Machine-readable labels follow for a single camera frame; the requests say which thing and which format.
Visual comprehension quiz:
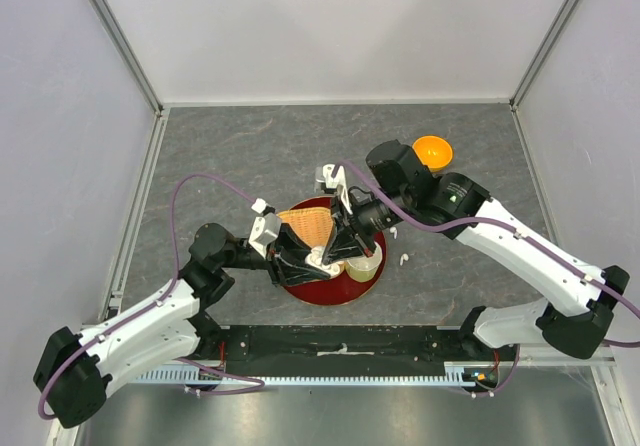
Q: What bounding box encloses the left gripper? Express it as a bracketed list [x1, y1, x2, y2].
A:
[220, 222, 330, 287]

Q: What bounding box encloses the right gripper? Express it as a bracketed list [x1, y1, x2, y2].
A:
[322, 188, 412, 263]

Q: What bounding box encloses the white oval charging case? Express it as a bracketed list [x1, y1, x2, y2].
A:
[304, 246, 347, 280]

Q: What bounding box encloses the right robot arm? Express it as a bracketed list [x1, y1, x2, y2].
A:
[316, 140, 630, 360]

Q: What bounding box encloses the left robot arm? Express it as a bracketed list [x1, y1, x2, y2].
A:
[33, 218, 342, 428]

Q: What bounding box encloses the cream mug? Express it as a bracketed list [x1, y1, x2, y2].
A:
[345, 248, 383, 283]

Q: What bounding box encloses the woven bamboo basket plate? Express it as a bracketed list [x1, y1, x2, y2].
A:
[278, 207, 333, 248]

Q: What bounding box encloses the red round tray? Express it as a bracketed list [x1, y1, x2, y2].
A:
[287, 196, 387, 306]

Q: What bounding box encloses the orange bowl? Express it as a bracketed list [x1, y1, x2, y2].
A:
[412, 135, 454, 172]

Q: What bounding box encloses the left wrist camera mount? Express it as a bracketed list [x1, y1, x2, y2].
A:
[248, 213, 282, 258]

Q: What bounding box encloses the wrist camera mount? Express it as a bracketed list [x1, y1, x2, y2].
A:
[315, 163, 353, 216]
[248, 213, 282, 258]

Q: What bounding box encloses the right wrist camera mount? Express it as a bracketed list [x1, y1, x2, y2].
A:
[315, 163, 353, 216]

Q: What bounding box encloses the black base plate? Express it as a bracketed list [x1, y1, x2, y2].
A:
[192, 325, 515, 378]

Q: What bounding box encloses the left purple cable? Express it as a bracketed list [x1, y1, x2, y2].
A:
[37, 173, 266, 421]

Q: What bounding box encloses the purple cable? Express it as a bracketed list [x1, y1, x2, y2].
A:
[37, 173, 266, 421]
[331, 159, 640, 399]

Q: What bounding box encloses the grey cable duct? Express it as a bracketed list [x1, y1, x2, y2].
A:
[131, 362, 486, 388]

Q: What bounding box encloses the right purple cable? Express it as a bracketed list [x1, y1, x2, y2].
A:
[331, 159, 640, 399]

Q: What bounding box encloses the left aluminium frame post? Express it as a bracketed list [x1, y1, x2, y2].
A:
[88, 0, 164, 116]

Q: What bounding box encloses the aluminium frame post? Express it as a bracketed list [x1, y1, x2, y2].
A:
[88, 0, 164, 116]
[509, 0, 601, 110]

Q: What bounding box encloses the right aluminium frame post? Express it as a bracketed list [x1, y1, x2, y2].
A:
[509, 0, 601, 110]

